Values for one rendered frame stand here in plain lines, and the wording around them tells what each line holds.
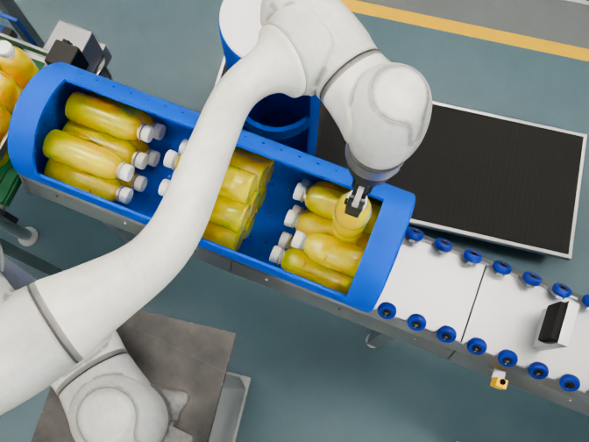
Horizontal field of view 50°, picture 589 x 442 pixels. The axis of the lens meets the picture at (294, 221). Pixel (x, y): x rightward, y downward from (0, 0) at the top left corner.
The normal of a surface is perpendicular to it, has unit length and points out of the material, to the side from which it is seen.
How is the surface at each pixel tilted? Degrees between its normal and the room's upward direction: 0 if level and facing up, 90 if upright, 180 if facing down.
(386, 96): 13
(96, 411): 6
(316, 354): 0
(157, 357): 4
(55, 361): 62
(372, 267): 31
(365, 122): 73
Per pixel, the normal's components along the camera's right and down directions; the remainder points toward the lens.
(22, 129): -0.18, 0.20
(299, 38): 0.10, -0.15
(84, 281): 0.15, -0.56
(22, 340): 0.40, -0.18
